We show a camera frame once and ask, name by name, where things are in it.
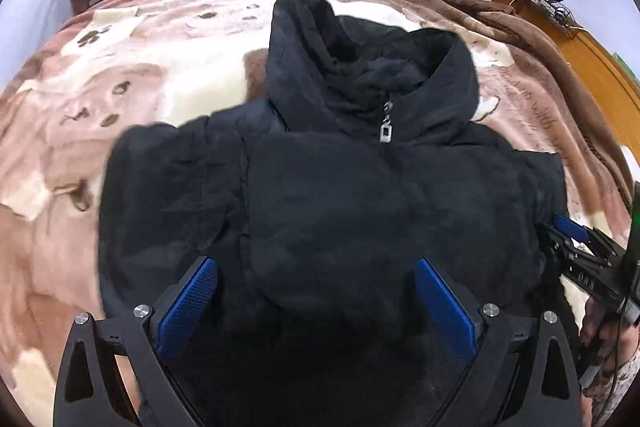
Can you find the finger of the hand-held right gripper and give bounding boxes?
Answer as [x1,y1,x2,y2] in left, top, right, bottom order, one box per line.
[539,214,628,278]

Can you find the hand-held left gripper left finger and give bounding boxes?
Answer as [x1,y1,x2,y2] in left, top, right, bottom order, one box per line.
[52,257,219,427]

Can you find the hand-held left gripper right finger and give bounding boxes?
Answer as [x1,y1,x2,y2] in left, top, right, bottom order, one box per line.
[416,257,584,427]

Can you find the black hooded jacket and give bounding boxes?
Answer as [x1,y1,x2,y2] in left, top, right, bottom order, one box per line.
[96,0,576,427]

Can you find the person's right hand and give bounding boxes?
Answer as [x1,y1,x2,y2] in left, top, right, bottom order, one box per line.
[579,294,640,390]

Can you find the wooden desk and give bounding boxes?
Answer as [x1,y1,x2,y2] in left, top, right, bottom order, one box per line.
[520,4,640,148]

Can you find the brown printed blanket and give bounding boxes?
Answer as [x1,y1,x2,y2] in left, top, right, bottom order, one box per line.
[0,0,636,427]

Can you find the black wire basket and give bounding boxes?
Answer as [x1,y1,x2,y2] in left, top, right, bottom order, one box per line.
[515,0,586,42]

